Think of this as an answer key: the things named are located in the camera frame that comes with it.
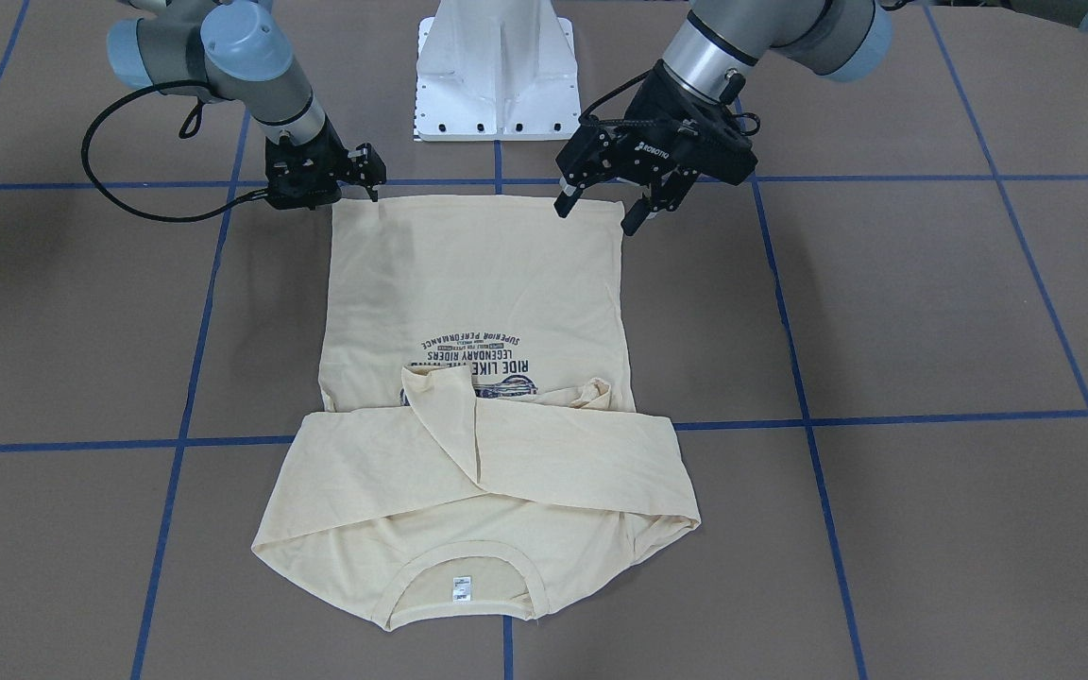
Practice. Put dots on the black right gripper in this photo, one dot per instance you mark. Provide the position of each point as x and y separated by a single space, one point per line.
326 153

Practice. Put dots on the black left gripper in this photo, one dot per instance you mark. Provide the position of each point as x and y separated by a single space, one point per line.
654 144

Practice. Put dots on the cream long-sleeve printed shirt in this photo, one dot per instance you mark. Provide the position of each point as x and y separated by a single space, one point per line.
479 450

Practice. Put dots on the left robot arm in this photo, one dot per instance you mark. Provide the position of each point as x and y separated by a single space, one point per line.
839 40

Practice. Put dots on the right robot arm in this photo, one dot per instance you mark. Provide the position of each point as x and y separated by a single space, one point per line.
234 51

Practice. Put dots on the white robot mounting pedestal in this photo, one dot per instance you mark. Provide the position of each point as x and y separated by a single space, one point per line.
496 71

